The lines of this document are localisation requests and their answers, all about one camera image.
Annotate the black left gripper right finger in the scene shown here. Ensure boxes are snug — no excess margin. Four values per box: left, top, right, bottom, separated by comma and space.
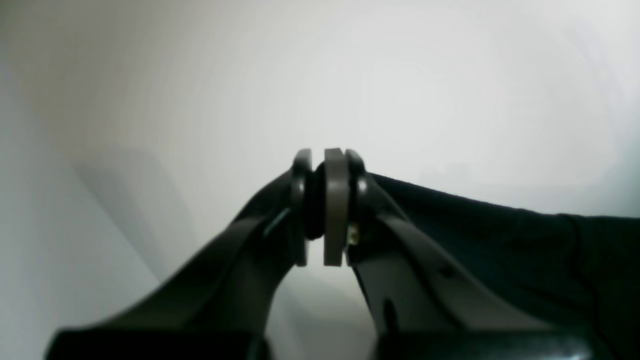
323, 148, 601, 360

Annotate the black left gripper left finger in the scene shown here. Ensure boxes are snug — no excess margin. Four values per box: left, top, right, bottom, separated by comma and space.
45, 149, 313, 360

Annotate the black t-shirt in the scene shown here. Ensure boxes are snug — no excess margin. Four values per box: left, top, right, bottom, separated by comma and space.
304, 162, 640, 360

